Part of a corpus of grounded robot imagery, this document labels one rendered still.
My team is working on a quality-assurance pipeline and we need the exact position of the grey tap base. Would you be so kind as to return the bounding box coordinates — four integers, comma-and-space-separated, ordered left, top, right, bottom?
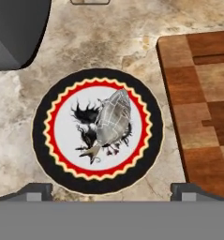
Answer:
69, 0, 112, 6

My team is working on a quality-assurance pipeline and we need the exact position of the grey fish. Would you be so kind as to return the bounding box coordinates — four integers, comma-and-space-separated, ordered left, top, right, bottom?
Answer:
79, 88, 132, 165

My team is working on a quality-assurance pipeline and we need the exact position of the brown wooden cutting board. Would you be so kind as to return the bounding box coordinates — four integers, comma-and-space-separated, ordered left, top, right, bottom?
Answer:
156, 30, 224, 200

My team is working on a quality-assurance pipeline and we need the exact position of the black red patterned plate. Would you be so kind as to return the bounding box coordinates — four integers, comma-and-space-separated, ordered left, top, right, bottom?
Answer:
31, 67, 165, 196

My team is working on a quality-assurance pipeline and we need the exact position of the dark grey sink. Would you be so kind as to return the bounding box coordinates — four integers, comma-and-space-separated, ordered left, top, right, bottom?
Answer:
0, 0, 52, 71

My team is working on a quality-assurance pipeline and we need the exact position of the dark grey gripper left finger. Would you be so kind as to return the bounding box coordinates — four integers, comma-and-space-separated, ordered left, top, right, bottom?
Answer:
0, 183, 53, 203

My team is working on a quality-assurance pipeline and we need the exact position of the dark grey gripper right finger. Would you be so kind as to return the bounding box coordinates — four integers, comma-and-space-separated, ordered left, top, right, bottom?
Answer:
170, 183, 224, 203

